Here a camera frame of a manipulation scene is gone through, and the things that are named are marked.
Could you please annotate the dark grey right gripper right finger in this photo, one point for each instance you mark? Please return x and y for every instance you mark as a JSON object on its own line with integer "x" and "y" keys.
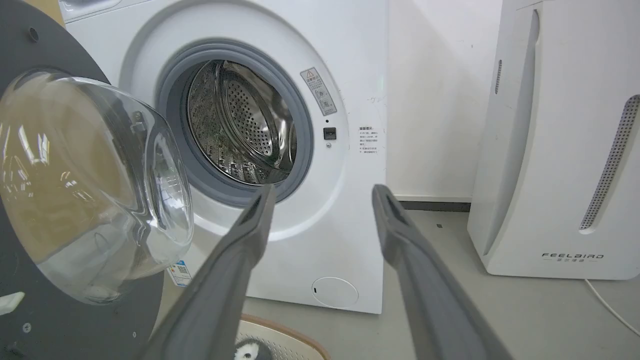
{"x": 440, "y": 305}

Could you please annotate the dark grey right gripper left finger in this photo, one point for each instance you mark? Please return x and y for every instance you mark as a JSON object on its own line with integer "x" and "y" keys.
{"x": 220, "y": 295}

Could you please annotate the grey washing machine door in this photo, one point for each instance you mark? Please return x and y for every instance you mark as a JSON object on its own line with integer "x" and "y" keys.
{"x": 75, "y": 200}

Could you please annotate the white front-load washing machine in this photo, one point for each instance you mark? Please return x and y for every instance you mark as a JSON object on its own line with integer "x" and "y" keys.
{"x": 345, "y": 75}

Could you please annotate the black and white plush toy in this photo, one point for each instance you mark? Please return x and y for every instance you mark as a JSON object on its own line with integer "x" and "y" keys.
{"x": 252, "y": 349}

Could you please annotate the beige laundry basket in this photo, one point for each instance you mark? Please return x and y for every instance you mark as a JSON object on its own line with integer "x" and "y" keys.
{"x": 285, "y": 340}

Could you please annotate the white air purifier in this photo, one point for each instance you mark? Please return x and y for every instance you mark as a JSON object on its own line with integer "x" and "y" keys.
{"x": 560, "y": 150}

